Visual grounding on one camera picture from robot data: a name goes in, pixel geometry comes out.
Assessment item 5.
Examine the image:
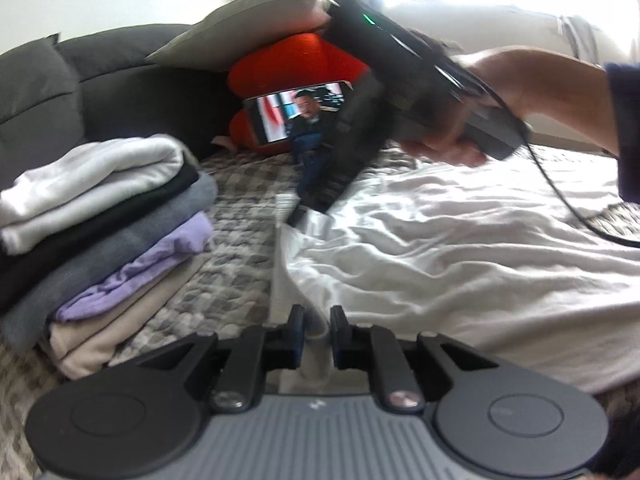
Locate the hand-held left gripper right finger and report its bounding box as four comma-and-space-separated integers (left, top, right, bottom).
330, 305, 502, 412

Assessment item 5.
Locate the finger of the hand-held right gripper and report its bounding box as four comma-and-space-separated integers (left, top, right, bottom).
285, 202, 328, 229

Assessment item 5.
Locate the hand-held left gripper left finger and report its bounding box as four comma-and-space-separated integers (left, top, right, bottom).
131, 305, 306, 414

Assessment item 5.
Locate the thin white shirt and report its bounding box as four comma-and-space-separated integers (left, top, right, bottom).
270, 160, 640, 397

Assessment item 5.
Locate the person's right forearm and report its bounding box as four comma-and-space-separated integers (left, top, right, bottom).
575, 57, 640, 207

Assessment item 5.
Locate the person's right hand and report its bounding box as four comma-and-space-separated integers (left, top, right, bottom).
402, 47, 584, 169

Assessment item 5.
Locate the grey checked blanket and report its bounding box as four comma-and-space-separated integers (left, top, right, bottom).
0, 149, 640, 480

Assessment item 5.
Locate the orange pumpkin cushion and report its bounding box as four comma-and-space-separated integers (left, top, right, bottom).
227, 32, 375, 152

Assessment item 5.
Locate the smartphone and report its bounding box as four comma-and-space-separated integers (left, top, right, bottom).
243, 80, 357, 145

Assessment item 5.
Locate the light grey pillow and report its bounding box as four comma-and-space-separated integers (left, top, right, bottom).
145, 0, 342, 69

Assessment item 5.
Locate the purple folded garment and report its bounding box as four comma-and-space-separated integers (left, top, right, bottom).
54, 210, 216, 324

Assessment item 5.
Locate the grey folded garment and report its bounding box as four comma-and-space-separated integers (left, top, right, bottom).
0, 172, 219, 352

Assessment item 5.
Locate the beige folded garment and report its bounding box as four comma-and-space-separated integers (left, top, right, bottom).
47, 254, 212, 382

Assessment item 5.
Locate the thick white folded garment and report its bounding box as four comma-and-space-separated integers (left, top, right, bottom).
0, 133, 202, 257

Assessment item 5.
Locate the dark grey sofa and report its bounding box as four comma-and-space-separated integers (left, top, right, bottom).
0, 24, 251, 162

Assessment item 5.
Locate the black folded garment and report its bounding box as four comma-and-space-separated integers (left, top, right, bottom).
0, 162, 202, 312

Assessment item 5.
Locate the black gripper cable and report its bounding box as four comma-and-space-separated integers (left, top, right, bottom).
475, 80, 640, 250

